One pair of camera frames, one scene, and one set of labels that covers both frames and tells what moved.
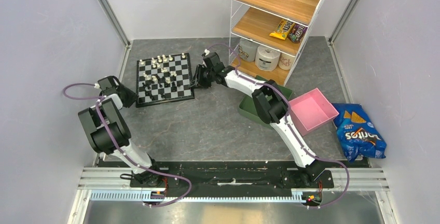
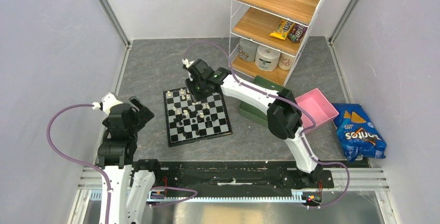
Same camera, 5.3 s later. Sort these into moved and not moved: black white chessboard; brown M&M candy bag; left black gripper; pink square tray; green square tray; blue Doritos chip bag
Moved: left black gripper; black white chessboard
Not moved: pink square tray; green square tray; blue Doritos chip bag; brown M&M candy bag
